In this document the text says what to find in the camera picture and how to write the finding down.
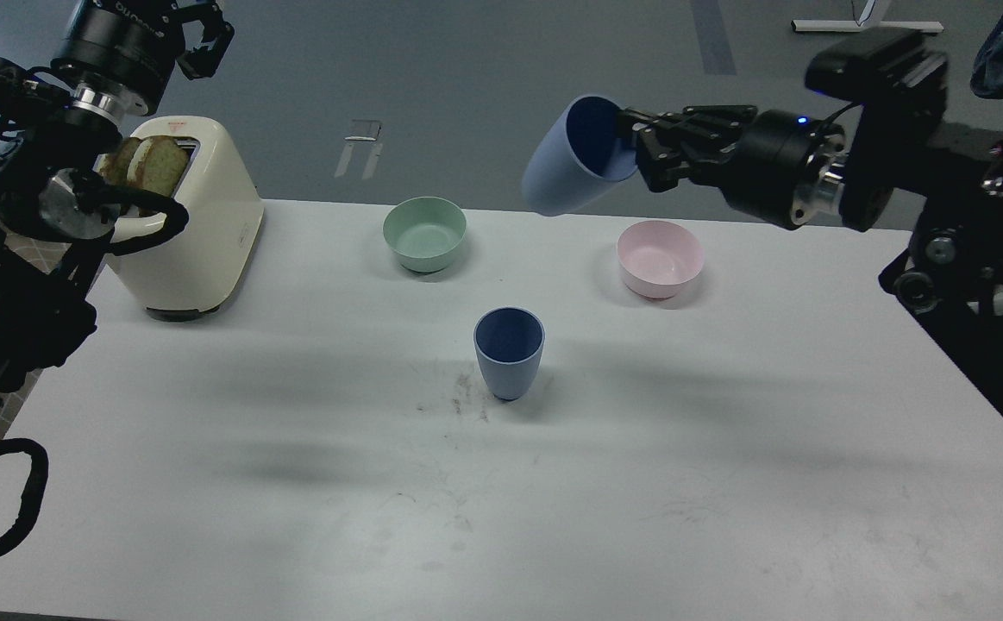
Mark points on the green bowl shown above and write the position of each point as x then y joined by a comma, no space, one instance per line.
425,234

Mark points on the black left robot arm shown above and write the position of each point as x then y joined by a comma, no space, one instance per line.
58,217

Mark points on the dark blue cup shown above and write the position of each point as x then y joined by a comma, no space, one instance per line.
509,344

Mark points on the light blue cup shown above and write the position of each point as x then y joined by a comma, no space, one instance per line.
579,159

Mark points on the toast slice left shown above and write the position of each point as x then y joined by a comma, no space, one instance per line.
114,167

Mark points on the cream white toaster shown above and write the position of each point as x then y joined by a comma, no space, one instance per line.
199,270

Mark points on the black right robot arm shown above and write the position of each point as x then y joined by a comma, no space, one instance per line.
949,277

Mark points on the toast slice right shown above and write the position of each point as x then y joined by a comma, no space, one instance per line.
158,165

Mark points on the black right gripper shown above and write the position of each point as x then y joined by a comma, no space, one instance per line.
780,167

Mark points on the toast slice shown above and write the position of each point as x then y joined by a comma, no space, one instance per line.
158,165
114,167

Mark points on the pink bowl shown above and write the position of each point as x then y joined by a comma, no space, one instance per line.
658,259

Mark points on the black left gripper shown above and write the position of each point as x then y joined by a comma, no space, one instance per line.
135,45

